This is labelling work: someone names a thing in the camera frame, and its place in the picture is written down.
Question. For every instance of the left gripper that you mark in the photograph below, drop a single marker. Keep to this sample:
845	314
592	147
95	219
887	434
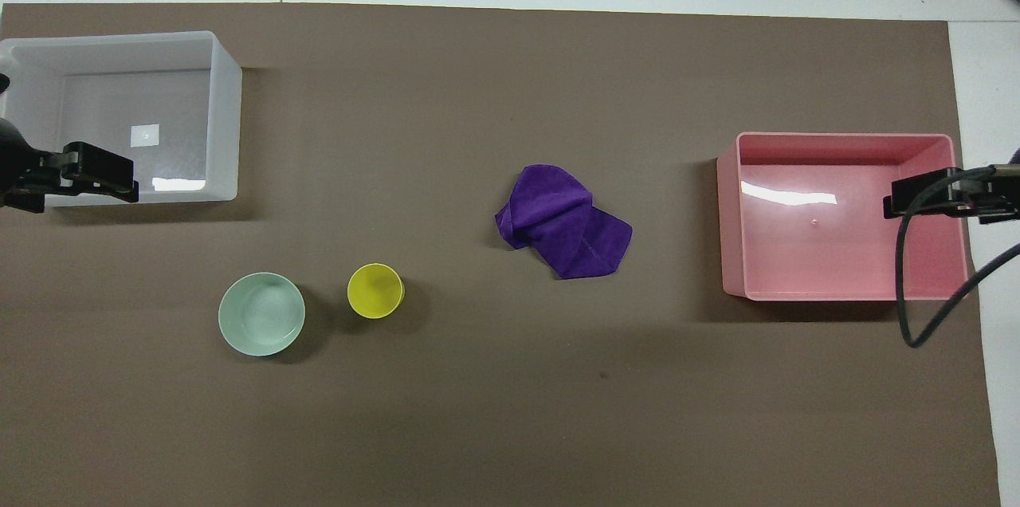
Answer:
11	155

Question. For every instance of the translucent white plastic box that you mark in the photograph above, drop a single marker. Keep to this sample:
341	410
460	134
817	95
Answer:
227	92

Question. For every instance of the pink plastic box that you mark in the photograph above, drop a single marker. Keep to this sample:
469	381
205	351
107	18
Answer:
813	252

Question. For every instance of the pale green bowl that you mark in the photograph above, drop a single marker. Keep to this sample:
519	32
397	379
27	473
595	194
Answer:
261	314

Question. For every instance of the yellow plastic cup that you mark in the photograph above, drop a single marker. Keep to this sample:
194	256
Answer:
374	290

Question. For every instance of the purple cloth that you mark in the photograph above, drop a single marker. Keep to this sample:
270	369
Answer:
558	220

